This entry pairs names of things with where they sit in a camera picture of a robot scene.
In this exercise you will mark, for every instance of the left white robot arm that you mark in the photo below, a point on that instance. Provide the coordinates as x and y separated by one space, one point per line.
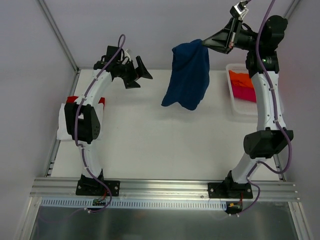
83 124

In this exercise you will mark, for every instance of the aluminium mounting rail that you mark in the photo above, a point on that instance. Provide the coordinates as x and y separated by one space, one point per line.
151 189

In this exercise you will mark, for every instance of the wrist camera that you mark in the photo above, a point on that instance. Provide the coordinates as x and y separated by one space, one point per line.
239 10
127 54

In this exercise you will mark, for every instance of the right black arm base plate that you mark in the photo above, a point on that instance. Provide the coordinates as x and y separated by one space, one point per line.
223 190

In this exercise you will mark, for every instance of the pink t shirt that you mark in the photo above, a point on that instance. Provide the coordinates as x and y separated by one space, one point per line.
244 93

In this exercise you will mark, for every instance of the folded red t shirt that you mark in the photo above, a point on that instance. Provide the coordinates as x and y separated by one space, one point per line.
72 99

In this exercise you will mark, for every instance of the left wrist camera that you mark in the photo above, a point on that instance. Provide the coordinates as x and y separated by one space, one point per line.
127 54

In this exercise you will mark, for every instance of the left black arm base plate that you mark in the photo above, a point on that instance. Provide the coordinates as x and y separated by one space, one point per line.
91 187

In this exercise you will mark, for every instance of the navy blue t shirt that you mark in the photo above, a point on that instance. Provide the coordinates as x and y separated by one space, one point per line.
190 75

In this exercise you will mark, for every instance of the folded white t shirt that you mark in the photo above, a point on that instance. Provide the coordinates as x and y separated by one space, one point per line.
62 133

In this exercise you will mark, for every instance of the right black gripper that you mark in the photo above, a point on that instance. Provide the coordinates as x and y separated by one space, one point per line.
235 35

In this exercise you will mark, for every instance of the orange t shirt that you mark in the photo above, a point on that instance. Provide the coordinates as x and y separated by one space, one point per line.
240 79

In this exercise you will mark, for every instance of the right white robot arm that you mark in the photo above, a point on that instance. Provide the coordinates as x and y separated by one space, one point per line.
272 135

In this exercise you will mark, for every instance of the white slotted cable duct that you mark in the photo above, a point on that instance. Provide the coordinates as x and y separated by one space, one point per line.
150 204

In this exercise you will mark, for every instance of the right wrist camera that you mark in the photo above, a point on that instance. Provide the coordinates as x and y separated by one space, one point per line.
239 10

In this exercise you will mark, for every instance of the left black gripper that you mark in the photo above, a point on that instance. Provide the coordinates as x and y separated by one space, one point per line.
132 72

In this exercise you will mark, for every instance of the white plastic basket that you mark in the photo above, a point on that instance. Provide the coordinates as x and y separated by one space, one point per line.
240 107

